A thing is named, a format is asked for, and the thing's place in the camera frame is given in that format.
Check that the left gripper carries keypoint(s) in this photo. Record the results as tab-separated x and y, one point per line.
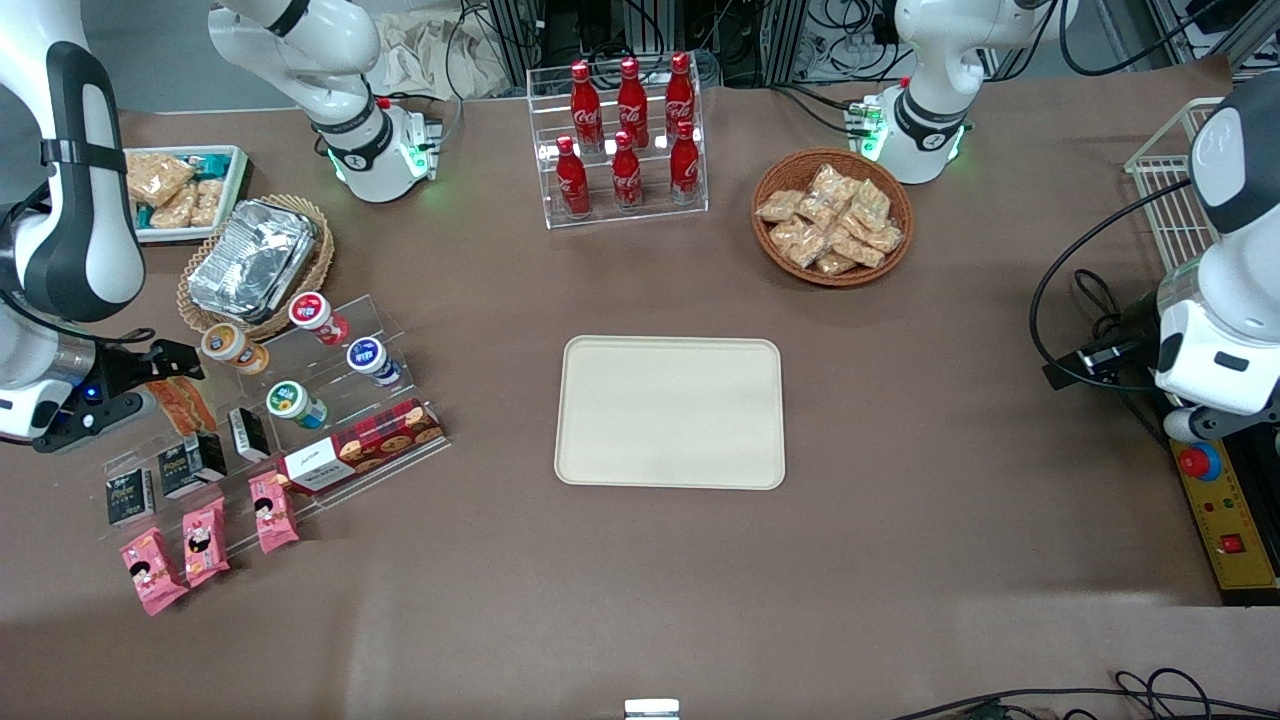
1131	327

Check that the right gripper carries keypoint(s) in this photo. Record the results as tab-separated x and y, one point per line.
128	367

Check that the sandwich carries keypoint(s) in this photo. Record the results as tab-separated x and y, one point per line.
190	410

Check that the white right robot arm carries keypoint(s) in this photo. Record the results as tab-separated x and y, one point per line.
370	160

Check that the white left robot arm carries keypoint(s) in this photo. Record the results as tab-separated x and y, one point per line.
930	150

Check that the beige rectangular tray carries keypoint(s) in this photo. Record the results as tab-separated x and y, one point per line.
670	415

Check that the orange lid yogurt cup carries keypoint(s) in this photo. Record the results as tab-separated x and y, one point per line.
228	345

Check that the black small carton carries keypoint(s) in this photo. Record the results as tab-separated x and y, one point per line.
248	435
130	497
192	465

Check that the green lid yogurt cup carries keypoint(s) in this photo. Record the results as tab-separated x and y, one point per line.
288	400

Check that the aluminium foil container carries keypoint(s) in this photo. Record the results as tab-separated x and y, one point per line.
250	260

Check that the clear acrylic stepped shelf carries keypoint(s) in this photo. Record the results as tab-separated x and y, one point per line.
310	365

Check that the crispy rice snack packet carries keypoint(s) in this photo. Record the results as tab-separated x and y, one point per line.
158	178
780	206
885	238
836	264
860	250
175	210
832	185
870	203
784	235
808	248
207	203

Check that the red lid yogurt cup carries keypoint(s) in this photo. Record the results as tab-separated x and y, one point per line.
312	312

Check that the pink snack pack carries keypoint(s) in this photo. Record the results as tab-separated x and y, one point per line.
273	512
152	572
205	542

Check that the oval wicker basket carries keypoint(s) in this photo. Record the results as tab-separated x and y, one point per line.
322	270

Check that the white plastic bin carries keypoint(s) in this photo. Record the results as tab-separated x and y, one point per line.
238	185

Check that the yellow emergency stop box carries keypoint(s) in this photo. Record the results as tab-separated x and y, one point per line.
1225	520

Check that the blue lid yogurt cup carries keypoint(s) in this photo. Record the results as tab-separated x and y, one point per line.
368	357

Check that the teal snack packet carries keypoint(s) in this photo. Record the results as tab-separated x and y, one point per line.
210	163

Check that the red cookie box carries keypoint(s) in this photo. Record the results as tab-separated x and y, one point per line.
360	448

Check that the round wicker basket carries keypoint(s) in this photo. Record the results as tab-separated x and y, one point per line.
780	172

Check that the beige crumpled cloth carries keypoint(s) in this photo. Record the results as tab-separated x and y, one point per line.
430	55

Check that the clear acrylic bottle rack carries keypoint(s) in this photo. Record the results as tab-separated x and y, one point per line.
690	215

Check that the red cola bottle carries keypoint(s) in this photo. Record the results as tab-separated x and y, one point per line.
573	185
685	165
632	105
626	180
680	95
586	110

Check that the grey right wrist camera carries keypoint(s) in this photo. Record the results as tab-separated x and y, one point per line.
95	425

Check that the aluminium frame rack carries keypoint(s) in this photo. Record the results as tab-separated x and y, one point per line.
520	30

